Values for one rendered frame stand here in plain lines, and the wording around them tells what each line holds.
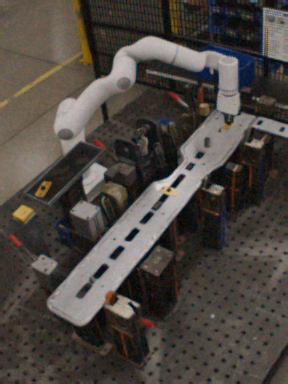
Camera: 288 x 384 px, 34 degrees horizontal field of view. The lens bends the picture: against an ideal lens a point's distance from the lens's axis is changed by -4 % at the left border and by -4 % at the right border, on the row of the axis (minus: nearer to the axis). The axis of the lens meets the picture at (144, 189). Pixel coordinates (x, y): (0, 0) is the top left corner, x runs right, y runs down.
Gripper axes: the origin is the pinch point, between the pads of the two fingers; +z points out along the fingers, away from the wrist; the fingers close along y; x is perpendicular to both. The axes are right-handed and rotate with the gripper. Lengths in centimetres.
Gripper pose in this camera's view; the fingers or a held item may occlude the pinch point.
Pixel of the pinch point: (229, 119)
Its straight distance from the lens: 229.9
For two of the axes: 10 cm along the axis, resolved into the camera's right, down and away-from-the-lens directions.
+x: 5.4, -6.1, 5.7
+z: 1.1, 7.3, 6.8
